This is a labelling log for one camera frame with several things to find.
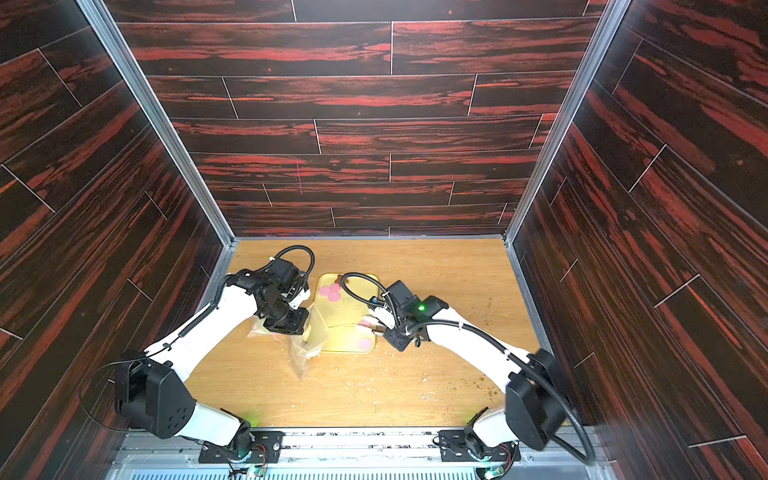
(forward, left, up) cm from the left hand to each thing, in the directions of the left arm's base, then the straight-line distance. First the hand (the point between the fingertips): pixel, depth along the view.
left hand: (305, 330), depth 81 cm
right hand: (+3, -27, -3) cm, 27 cm away
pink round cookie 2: (+20, 0, -10) cm, 23 cm away
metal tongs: (+3, -20, -5) cm, 20 cm away
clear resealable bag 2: (-5, +9, +9) cm, 13 cm away
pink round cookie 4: (+8, -16, -10) cm, 20 cm away
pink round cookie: (+20, -4, -13) cm, 24 cm away
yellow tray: (+16, -7, -13) cm, 22 cm away
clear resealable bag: (0, 0, -8) cm, 8 cm away
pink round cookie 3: (+3, -16, -13) cm, 21 cm away
